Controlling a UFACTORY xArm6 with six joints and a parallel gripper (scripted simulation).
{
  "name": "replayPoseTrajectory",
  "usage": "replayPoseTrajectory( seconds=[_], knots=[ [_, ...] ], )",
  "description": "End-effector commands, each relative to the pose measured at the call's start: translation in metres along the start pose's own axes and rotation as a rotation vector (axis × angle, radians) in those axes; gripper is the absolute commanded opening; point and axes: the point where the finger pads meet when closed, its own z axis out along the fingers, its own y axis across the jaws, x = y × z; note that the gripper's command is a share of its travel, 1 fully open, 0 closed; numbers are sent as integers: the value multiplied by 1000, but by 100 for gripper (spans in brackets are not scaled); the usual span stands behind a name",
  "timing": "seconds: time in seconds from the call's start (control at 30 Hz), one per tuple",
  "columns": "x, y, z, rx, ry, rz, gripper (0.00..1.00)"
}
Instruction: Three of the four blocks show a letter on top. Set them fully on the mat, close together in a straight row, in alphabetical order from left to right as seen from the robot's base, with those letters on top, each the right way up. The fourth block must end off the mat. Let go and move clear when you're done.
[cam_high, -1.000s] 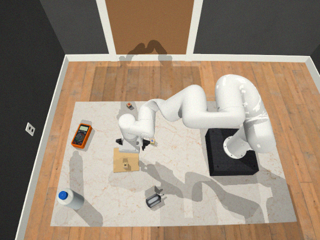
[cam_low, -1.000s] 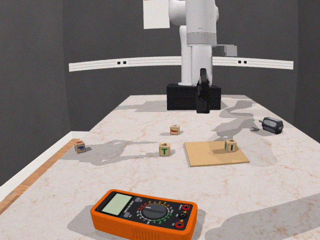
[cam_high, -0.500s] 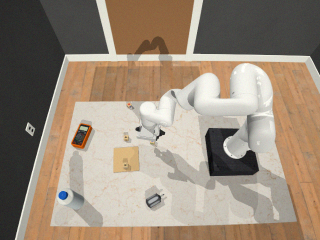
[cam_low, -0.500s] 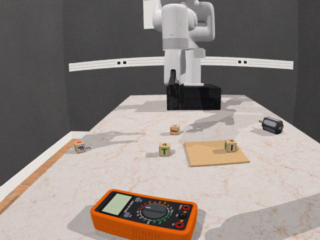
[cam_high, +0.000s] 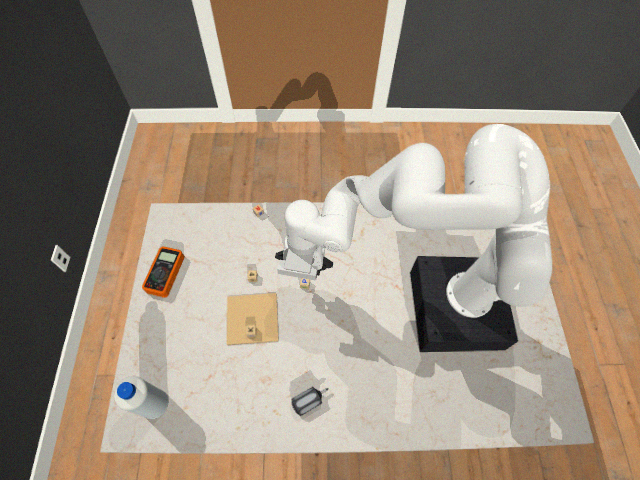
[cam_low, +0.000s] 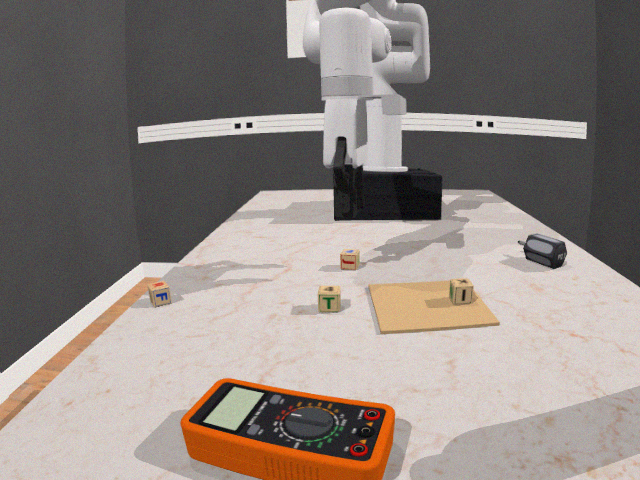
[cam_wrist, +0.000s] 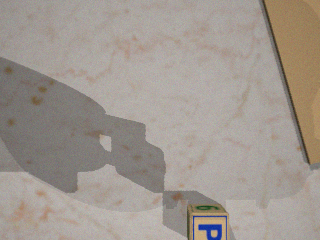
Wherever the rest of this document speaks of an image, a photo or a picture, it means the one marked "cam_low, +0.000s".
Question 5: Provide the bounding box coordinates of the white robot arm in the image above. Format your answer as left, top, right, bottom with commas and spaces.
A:
303, 0, 430, 172

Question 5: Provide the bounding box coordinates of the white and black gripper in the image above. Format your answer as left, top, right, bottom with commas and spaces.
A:
321, 95, 373, 218

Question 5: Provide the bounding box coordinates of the tan letter block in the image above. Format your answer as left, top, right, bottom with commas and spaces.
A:
449, 278, 474, 305
340, 249, 360, 270
318, 286, 341, 312

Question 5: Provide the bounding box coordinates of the tan flat mat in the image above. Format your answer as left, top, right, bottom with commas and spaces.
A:
369, 281, 500, 334

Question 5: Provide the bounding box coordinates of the orange digital multimeter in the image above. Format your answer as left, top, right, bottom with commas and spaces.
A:
181, 378, 395, 480

